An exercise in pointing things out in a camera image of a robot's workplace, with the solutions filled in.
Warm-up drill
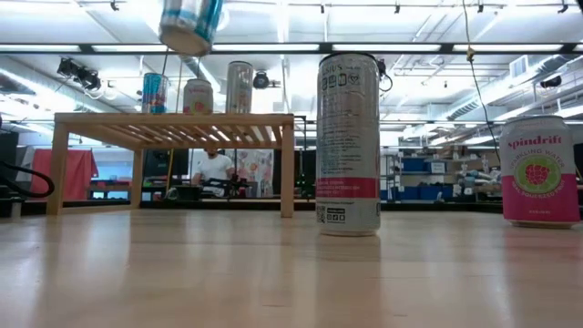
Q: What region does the white Celsius can black lid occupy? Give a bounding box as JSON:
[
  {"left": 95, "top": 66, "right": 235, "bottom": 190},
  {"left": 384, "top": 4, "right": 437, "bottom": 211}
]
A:
[
  {"left": 225, "top": 60, "right": 254, "bottom": 115},
  {"left": 315, "top": 51, "right": 382, "bottom": 238}
]

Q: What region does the pink white Spindrift can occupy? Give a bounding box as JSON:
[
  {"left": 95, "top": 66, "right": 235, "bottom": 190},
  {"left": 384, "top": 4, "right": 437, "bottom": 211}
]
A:
[
  {"left": 182, "top": 77, "right": 215, "bottom": 115},
  {"left": 499, "top": 114, "right": 582, "bottom": 230}
]

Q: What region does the blue silver Red Bull can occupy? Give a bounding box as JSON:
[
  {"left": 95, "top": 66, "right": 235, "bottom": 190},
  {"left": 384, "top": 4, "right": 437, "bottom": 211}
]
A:
[
  {"left": 142, "top": 71, "right": 170, "bottom": 115},
  {"left": 158, "top": 0, "right": 225, "bottom": 57}
]

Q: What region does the wooden slatted shelf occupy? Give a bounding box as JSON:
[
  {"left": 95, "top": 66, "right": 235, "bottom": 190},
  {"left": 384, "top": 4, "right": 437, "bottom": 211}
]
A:
[{"left": 46, "top": 112, "right": 296, "bottom": 219}]

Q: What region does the black cabinet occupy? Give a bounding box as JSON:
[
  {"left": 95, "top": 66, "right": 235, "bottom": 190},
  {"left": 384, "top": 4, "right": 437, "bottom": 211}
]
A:
[{"left": 272, "top": 149, "right": 318, "bottom": 201}]

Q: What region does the colourful floral poster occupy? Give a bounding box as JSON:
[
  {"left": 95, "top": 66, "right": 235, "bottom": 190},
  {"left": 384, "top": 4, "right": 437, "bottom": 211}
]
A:
[{"left": 234, "top": 149, "right": 274, "bottom": 198}]

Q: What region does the person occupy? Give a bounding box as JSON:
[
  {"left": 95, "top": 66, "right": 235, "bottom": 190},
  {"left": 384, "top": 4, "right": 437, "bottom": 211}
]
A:
[{"left": 190, "top": 148, "right": 236, "bottom": 186}]

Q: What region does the black round ceiling fixture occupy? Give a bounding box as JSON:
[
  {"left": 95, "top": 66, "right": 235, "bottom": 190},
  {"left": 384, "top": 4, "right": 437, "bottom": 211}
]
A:
[{"left": 252, "top": 69, "right": 271, "bottom": 90}]

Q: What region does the black overhead light bar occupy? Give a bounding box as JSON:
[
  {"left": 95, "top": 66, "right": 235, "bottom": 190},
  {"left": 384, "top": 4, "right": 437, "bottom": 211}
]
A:
[{"left": 0, "top": 42, "right": 583, "bottom": 56}]

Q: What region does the blue storage bin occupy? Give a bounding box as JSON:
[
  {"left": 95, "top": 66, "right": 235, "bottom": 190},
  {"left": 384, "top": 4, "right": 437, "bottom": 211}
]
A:
[
  {"left": 394, "top": 185, "right": 456, "bottom": 201},
  {"left": 403, "top": 157, "right": 430, "bottom": 173}
]

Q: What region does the black monitor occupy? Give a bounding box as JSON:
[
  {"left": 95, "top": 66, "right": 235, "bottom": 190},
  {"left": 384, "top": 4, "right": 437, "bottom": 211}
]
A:
[{"left": 143, "top": 149, "right": 190, "bottom": 179}]

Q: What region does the cluttered wooden workbench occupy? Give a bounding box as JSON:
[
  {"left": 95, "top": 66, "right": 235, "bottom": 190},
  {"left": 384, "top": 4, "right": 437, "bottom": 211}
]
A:
[{"left": 455, "top": 167, "right": 502, "bottom": 202}]

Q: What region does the red cloth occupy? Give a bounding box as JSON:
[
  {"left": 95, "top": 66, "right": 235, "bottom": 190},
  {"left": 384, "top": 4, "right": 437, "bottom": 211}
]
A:
[{"left": 30, "top": 148, "right": 99, "bottom": 202}]

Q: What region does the black ceiling spotlight cluster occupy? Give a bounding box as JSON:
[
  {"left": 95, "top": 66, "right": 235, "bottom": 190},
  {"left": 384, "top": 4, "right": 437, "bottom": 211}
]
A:
[{"left": 56, "top": 56, "right": 102, "bottom": 91}]

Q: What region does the white ceiling air vent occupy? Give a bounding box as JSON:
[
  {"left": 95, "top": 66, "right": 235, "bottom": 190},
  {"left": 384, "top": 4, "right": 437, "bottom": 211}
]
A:
[{"left": 508, "top": 55, "right": 529, "bottom": 78}]

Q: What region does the black box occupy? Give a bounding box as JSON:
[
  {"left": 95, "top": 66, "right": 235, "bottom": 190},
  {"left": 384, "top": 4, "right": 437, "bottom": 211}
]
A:
[{"left": 0, "top": 130, "right": 20, "bottom": 170}]

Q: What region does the black hanging camera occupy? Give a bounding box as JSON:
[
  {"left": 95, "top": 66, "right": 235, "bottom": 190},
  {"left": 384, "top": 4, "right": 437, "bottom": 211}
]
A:
[{"left": 375, "top": 57, "right": 394, "bottom": 93}]

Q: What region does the hanging cable with yellow knot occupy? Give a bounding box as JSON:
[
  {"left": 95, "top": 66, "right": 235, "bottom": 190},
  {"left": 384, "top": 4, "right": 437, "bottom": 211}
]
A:
[{"left": 461, "top": 0, "right": 502, "bottom": 165}]

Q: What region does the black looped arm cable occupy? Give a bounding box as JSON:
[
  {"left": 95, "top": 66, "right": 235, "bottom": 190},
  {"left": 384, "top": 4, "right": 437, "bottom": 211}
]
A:
[{"left": 0, "top": 159, "right": 56, "bottom": 200}]

